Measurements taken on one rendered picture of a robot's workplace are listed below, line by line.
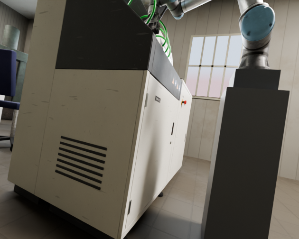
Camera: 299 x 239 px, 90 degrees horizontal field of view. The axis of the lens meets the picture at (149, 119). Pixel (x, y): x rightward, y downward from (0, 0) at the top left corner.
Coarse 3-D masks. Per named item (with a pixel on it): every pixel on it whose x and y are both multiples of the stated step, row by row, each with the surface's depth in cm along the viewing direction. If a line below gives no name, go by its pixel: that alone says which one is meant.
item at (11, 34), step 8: (8, 32) 400; (16, 32) 412; (8, 40) 401; (16, 40) 416; (0, 48) 390; (8, 48) 402; (16, 48) 420; (24, 56) 430; (24, 64) 436; (24, 72) 438; (16, 80) 428; (16, 88) 428; (16, 96) 430; (8, 112) 409
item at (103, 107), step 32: (64, 96) 80; (96, 96) 71; (128, 96) 64; (64, 128) 78; (96, 128) 70; (128, 128) 63; (64, 160) 76; (96, 160) 68; (128, 160) 62; (64, 192) 75; (96, 192) 67; (128, 192) 61; (160, 192) 121; (96, 224) 66
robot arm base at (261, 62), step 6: (246, 54) 76; (252, 54) 73; (258, 54) 72; (264, 54) 72; (246, 60) 75; (252, 60) 72; (258, 60) 71; (264, 60) 71; (240, 66) 76; (246, 66) 73; (252, 66) 71; (258, 66) 70; (264, 66) 70
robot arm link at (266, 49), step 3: (270, 39) 69; (270, 42) 73; (243, 45) 74; (264, 45) 70; (267, 45) 71; (243, 48) 78; (246, 48) 74; (258, 48) 71; (261, 48) 72; (264, 48) 72; (267, 48) 72; (243, 51) 78; (246, 51) 76; (249, 51) 75; (252, 51) 73; (255, 51) 73; (261, 51) 72; (264, 51) 72; (267, 51) 73; (243, 54) 78
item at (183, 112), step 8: (160, 32) 158; (168, 48) 188; (184, 88) 137; (184, 96) 142; (184, 104) 148; (184, 112) 155; (184, 120) 160; (176, 128) 129; (184, 128) 167; (176, 136) 133; (184, 136) 176; (176, 144) 138; (184, 144) 185; (176, 152) 144; (176, 160) 150; (176, 168) 157; (168, 176) 128
